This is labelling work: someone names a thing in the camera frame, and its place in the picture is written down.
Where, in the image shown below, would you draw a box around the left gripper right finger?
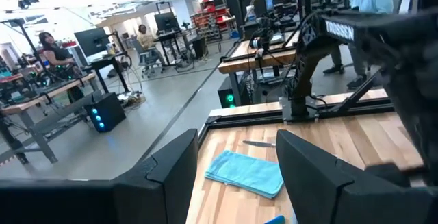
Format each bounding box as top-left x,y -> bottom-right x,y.
275,129 -> 438,224

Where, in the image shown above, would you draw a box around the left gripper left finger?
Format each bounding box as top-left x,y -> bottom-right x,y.
0,129 -> 200,224

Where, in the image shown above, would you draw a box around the silver knife striped handle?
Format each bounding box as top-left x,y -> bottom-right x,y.
242,140 -> 277,149

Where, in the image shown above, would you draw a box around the teal towel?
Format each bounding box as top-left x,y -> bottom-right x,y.
204,149 -> 285,200

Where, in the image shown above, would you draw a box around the computer tower blue lights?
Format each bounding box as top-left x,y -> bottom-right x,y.
83,92 -> 127,134

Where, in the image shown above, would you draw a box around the computer tower green light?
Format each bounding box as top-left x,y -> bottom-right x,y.
217,76 -> 253,109

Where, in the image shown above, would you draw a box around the grey office chair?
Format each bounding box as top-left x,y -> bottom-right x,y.
132,38 -> 164,78

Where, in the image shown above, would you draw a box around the black standing desk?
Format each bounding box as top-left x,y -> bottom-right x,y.
154,28 -> 194,68
89,53 -> 133,95

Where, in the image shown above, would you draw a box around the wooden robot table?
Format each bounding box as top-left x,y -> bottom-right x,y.
218,28 -> 302,108

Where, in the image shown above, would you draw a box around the wooden workbench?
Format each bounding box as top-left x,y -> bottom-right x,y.
0,72 -> 99,166

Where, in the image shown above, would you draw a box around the black computer monitor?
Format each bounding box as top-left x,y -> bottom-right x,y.
153,11 -> 181,33
73,27 -> 111,58

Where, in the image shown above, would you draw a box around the red parts shelving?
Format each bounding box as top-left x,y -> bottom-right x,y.
190,0 -> 237,43

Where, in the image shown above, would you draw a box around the black ceiling spotlight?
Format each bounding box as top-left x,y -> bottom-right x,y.
17,0 -> 40,10

